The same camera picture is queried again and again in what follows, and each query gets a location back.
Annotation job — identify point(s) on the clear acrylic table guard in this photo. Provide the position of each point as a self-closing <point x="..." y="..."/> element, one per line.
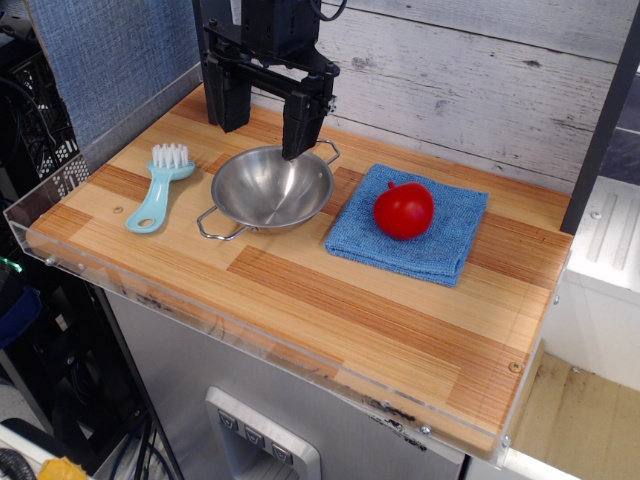
<point x="447" y="364"/>

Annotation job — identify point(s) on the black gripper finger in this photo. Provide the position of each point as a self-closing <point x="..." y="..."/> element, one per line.
<point x="228" y="94"/>
<point x="305" y="108"/>

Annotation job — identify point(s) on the small stainless steel pot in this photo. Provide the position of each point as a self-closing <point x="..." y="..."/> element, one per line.
<point x="263" y="192"/>

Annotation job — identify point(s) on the black plastic crate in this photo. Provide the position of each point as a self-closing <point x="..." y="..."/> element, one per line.
<point x="37" y="137"/>

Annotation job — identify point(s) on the stainless steel cabinet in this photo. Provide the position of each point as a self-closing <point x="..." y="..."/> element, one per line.
<point x="178" y="364"/>

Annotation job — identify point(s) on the dark grey right post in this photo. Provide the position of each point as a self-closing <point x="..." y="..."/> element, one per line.
<point x="614" y="103"/>

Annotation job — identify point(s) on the yellow object bottom left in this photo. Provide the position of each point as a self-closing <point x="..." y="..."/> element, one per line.
<point x="61" y="469"/>

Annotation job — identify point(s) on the light blue scrub brush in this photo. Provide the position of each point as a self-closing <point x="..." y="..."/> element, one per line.
<point x="169" y="163"/>

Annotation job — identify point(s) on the white side unit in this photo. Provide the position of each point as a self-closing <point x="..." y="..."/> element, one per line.
<point x="593" y="321"/>

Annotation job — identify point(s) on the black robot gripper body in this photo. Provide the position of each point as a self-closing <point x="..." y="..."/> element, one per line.
<point x="274" y="43"/>

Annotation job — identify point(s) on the folded blue cloth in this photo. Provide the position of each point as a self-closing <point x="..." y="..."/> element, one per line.
<point x="437" y="256"/>

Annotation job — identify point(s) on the red plastic tomato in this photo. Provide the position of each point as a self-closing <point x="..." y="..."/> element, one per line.
<point x="404" y="211"/>

